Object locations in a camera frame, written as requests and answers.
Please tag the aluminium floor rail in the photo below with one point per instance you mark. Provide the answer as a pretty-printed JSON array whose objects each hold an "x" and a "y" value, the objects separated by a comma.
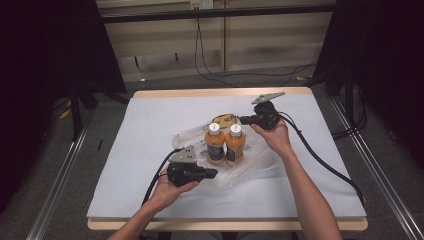
[
  {"x": 383, "y": 180},
  {"x": 56, "y": 186}
]

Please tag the person's left hand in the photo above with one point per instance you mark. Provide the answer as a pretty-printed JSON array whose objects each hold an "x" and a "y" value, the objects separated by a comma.
[{"x": 166, "y": 195}]

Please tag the dark curtain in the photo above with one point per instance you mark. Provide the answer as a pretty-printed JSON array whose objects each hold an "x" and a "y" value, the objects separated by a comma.
[
  {"x": 383, "y": 50},
  {"x": 43, "y": 50}
]

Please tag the wooden desk leg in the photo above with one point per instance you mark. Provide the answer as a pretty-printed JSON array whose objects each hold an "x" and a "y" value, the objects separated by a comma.
[{"x": 224, "y": 43}]

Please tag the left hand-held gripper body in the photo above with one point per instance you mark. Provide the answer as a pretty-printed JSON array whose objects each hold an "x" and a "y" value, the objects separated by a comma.
[{"x": 181, "y": 170}]

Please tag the translucent white plastic bag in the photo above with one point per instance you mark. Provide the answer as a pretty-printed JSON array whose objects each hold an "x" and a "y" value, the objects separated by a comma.
[{"x": 253, "y": 163}]

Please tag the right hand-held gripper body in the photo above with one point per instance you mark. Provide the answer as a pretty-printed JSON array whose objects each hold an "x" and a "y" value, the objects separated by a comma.
[{"x": 266, "y": 115}]

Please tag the white wall socket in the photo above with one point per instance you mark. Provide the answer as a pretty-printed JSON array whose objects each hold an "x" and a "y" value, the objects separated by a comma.
[{"x": 201, "y": 4}]

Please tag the orange juice bottle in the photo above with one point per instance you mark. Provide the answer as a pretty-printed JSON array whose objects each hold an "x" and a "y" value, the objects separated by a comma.
[
  {"x": 215, "y": 143},
  {"x": 235, "y": 145}
]

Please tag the black metal stand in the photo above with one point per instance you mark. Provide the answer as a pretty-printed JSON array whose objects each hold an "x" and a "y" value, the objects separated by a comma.
[
  {"x": 76, "y": 110},
  {"x": 349, "y": 103}
]

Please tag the person's right hand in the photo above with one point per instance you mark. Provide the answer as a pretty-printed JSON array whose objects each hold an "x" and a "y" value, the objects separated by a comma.
[{"x": 276, "y": 138}]

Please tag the long wooden desk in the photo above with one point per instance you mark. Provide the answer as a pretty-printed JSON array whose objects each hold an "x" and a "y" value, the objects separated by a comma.
[{"x": 216, "y": 13}]

